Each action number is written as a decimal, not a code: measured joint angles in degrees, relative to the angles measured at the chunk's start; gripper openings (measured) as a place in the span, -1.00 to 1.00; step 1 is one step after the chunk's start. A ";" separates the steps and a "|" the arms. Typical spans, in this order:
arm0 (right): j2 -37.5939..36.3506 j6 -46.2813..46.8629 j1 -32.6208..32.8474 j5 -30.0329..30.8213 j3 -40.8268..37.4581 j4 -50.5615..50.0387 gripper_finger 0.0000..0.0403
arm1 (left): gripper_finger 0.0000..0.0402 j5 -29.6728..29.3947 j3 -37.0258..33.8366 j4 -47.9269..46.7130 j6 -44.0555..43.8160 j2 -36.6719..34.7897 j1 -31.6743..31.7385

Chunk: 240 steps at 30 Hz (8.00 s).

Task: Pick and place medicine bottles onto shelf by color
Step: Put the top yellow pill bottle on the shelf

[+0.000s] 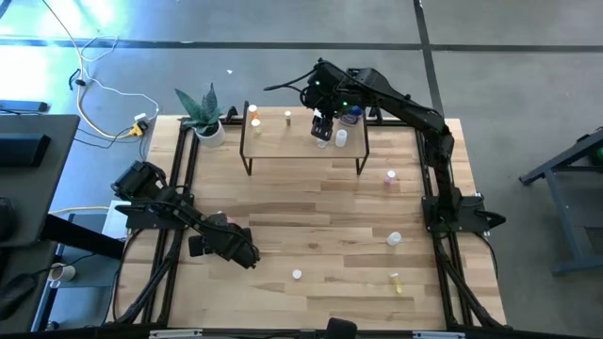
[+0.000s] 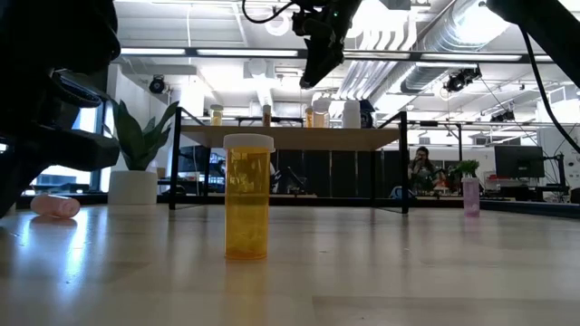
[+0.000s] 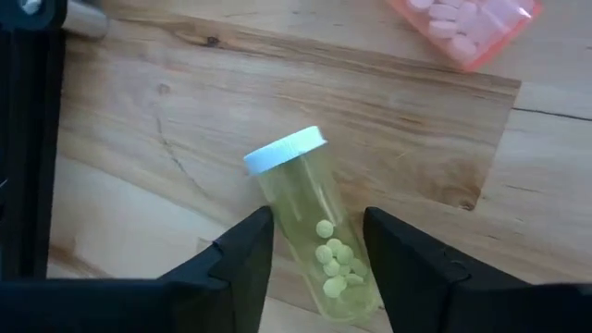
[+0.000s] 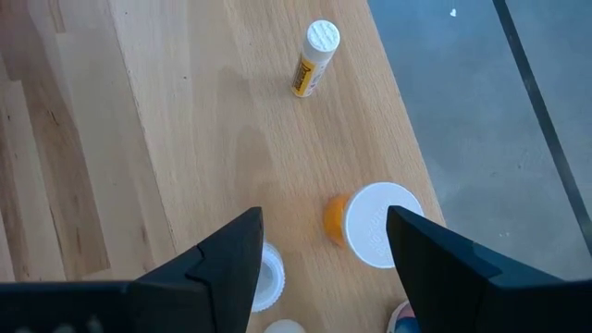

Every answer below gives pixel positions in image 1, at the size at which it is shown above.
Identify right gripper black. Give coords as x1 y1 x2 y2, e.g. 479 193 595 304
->
303 84 348 141

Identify black computer mouse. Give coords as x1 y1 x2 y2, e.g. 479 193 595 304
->
0 274 38 321

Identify white floor box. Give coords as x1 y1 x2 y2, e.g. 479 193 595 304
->
102 200 134 239

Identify black diagonal support beam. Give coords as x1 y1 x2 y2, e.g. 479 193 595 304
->
40 214 127 260

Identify dark grey desk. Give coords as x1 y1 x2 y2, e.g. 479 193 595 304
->
0 114 81 249

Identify green plant white pot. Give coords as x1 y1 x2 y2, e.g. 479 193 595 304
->
174 83 226 148

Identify blue grey metal cart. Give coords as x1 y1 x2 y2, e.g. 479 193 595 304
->
519 129 603 277

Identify yellow floor cable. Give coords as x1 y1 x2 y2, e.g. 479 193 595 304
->
48 205 112 217

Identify wooden shelf black metal legs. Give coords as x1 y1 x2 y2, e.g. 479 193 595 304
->
238 101 371 176

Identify white metal bracket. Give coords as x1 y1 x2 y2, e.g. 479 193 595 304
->
413 331 466 339
149 329 204 339

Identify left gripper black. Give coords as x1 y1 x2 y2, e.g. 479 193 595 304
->
209 218 261 270

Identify black rectangular box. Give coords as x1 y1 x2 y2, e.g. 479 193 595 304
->
0 133 52 167

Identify black floor cable clip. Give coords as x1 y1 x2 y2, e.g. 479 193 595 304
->
68 68 90 91

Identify black aluminium table frame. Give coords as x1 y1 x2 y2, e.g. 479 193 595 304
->
110 112 508 338

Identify blue object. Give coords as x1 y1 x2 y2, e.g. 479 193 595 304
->
339 105 365 127

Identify black flat device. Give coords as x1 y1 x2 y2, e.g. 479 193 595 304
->
0 100 50 114

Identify white paper cup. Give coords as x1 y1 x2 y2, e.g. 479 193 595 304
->
49 263 76 283

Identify white floor cable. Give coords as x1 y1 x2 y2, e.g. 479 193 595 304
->
41 0 161 140

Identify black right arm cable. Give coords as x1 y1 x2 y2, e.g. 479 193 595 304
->
263 69 318 93

